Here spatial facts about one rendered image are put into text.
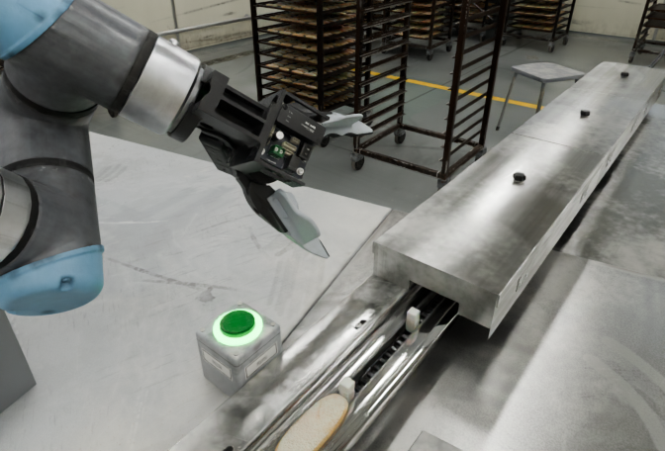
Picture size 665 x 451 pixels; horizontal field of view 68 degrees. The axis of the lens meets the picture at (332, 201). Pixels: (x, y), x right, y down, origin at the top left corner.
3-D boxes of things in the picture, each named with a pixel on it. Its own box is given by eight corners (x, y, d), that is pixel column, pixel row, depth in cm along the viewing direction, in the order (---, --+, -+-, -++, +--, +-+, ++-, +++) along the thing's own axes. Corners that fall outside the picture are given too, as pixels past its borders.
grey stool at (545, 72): (573, 141, 331) (591, 73, 308) (528, 148, 320) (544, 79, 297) (535, 123, 360) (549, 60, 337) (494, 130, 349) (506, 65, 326)
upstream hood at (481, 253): (596, 84, 155) (604, 56, 151) (661, 95, 146) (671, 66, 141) (370, 283, 71) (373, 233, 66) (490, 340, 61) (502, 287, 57)
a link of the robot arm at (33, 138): (-21, 211, 43) (4, 140, 36) (-22, 109, 47) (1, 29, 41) (76, 216, 48) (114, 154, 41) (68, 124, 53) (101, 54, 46)
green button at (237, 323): (239, 314, 59) (238, 304, 58) (263, 328, 57) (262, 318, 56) (213, 332, 56) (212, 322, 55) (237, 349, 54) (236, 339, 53)
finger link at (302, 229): (330, 277, 47) (284, 193, 44) (301, 271, 52) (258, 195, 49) (352, 259, 48) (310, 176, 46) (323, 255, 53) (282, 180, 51)
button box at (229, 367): (249, 358, 66) (242, 294, 61) (293, 388, 62) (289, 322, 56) (201, 398, 61) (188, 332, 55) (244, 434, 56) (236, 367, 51)
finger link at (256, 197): (274, 240, 49) (231, 161, 46) (268, 239, 50) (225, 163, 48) (311, 216, 51) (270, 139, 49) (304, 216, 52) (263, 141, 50)
